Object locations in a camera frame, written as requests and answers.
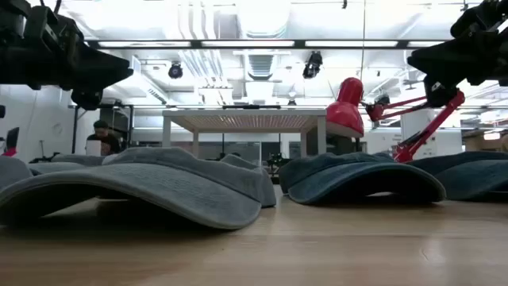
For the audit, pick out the red desk lamp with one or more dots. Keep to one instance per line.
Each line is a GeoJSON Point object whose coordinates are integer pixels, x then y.
{"type": "Point", "coordinates": [345, 115]}

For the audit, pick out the white box-shaped object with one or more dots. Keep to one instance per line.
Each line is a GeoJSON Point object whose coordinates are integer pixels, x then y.
{"type": "Point", "coordinates": [93, 148]}

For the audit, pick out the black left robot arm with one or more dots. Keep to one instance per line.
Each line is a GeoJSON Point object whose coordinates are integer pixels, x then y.
{"type": "Point", "coordinates": [12, 20]}

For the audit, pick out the person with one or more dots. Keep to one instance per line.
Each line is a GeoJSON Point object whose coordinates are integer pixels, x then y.
{"type": "Point", "coordinates": [105, 139]}

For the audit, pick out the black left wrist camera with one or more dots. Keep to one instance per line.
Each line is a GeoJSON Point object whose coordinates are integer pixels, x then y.
{"type": "Point", "coordinates": [87, 99]}

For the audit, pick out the black and red object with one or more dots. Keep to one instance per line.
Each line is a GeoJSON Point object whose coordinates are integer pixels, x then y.
{"type": "Point", "coordinates": [12, 143]}

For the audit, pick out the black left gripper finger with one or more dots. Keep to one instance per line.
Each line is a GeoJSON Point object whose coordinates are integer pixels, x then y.
{"type": "Point", "coordinates": [103, 71]}

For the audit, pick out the brown cardboard box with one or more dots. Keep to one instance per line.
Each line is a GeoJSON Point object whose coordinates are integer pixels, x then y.
{"type": "Point", "coordinates": [482, 141]}

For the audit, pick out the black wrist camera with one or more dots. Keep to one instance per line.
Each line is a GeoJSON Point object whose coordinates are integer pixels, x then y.
{"type": "Point", "coordinates": [87, 99]}
{"type": "Point", "coordinates": [438, 93]}

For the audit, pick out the black overhead light bar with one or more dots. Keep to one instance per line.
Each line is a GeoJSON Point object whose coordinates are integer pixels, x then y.
{"type": "Point", "coordinates": [299, 43]}

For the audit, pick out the dark blue denim cap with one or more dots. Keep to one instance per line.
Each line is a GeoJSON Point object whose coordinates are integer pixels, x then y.
{"type": "Point", "coordinates": [476, 175]}
{"type": "Point", "coordinates": [357, 178]}

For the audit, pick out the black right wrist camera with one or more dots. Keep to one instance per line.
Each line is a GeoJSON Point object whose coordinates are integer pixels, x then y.
{"type": "Point", "coordinates": [438, 93]}

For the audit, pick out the grey cotton cap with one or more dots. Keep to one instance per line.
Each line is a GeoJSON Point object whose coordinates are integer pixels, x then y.
{"type": "Point", "coordinates": [262, 186]}
{"type": "Point", "coordinates": [158, 190]}
{"type": "Point", "coordinates": [12, 171]}

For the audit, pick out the white perforated metal shelf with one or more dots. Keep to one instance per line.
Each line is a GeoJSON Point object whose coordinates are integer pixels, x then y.
{"type": "Point", "coordinates": [246, 121]}

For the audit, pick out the black ceiling spotlight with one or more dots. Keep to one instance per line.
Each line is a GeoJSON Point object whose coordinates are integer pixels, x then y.
{"type": "Point", "coordinates": [175, 71]}
{"type": "Point", "coordinates": [312, 65]}

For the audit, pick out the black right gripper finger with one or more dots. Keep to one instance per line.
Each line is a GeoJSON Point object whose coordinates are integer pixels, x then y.
{"type": "Point", "coordinates": [440, 59]}

